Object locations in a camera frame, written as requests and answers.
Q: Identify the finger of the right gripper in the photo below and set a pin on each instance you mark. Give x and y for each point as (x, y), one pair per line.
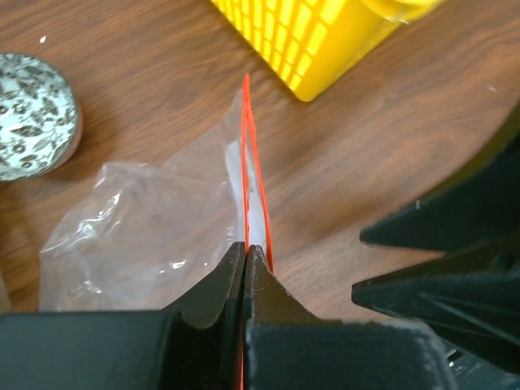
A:
(475, 205)
(469, 298)

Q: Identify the dark floral bowl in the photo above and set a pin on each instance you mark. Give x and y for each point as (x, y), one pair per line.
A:
(41, 119)

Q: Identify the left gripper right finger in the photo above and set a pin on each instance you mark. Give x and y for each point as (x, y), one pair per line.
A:
(287, 347)

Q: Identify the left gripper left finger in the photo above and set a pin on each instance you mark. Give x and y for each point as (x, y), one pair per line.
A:
(193, 343)

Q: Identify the clear zip top bag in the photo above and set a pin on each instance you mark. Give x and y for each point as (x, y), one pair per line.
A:
(145, 235)

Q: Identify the yellow plastic basket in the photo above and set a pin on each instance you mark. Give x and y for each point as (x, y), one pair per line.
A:
(310, 44)

